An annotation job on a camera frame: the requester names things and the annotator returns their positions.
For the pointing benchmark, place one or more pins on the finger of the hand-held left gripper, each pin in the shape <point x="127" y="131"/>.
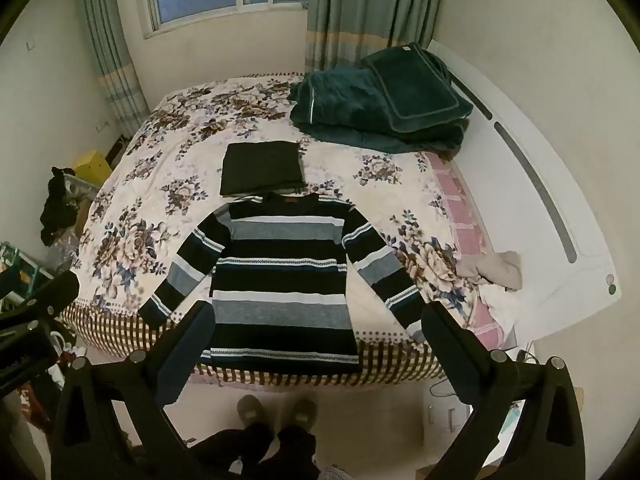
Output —
<point x="47" y="292"/>

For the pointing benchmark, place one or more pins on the person's right leg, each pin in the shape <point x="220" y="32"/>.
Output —
<point x="297" y="452"/>

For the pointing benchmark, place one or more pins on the dark green pillow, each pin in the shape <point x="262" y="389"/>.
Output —
<point x="415" y="90"/>

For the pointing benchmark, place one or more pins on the green striped curtain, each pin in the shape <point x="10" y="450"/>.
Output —
<point x="360" y="10"/>
<point x="110" y="60"/>

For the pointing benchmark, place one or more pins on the white bed headboard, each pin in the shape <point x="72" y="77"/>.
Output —
<point x="530" y="220"/>

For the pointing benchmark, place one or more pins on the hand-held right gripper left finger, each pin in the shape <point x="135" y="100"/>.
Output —
<point x="187" y="350"/>

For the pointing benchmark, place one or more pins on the dark green quilt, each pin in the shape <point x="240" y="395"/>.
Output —
<point x="340" y="105"/>

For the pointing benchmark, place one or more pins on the floral bed blanket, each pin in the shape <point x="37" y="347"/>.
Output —
<point x="150" y="170"/>

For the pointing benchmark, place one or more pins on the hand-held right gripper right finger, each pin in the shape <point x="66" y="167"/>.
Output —
<point x="450" y="350"/>

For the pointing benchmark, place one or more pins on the person's left shoe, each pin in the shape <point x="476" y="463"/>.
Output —
<point x="252" y="410"/>

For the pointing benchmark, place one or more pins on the person's shoe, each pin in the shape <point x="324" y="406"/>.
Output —
<point x="304" y="412"/>
<point x="252" y="410"/>

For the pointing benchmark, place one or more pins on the folded dark garment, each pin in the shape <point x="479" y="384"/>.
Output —
<point x="262" y="167"/>

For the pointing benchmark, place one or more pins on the beige crumpled cloth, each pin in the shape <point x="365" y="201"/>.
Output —
<point x="495" y="267"/>

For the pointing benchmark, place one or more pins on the white bedside cabinet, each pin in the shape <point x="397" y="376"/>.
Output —
<point x="445" y="420"/>

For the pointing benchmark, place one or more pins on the person's right shoe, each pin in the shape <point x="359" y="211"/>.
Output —
<point x="304" y="412"/>

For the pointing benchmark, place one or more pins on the black clothing pile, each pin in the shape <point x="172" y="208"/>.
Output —
<point x="57" y="210"/>

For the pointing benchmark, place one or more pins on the white wall socket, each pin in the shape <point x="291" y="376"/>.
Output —
<point x="103" y="125"/>
<point x="31" y="45"/>

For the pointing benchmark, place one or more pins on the pink checked bed sheet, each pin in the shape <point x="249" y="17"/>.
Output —
<point x="460" y="210"/>

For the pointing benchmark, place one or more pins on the green white box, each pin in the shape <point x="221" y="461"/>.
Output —
<point x="22" y="267"/>

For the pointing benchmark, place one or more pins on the yellow box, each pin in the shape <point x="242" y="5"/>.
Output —
<point x="92" y="165"/>

